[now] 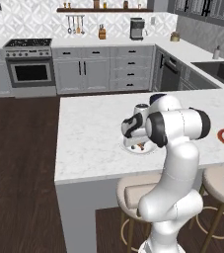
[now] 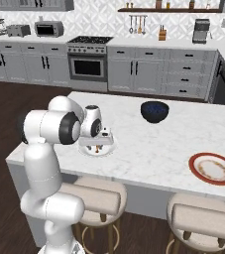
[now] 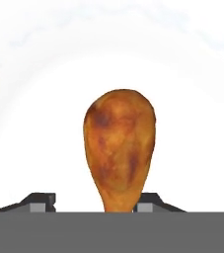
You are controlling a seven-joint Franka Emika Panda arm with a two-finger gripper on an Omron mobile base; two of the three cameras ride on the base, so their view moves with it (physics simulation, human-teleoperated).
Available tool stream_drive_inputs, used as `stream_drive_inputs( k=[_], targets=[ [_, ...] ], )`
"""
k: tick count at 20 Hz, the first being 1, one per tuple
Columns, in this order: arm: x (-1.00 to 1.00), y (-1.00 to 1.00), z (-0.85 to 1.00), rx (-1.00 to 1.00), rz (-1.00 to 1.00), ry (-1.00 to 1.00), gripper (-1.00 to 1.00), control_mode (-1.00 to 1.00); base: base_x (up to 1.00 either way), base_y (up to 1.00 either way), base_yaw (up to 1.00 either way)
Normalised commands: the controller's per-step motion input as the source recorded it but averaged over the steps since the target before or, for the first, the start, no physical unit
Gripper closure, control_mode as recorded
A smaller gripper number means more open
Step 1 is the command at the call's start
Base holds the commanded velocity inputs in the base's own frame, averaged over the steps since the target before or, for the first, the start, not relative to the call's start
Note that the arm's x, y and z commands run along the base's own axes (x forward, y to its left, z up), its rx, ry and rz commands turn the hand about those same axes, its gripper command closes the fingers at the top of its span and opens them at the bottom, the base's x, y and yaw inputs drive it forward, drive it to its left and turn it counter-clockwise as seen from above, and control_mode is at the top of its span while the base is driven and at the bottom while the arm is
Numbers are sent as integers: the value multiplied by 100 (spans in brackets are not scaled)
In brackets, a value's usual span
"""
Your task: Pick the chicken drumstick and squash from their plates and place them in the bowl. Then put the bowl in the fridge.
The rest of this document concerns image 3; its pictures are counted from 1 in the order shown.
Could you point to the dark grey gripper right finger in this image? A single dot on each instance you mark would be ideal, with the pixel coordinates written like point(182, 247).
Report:
point(149, 199)

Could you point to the brown chicken drumstick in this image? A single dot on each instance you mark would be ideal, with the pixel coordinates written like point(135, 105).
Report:
point(120, 141)

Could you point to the white plate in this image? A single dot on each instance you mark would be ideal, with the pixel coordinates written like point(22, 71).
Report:
point(34, 131)

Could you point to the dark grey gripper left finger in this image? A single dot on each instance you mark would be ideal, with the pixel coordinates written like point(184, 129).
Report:
point(39, 199)

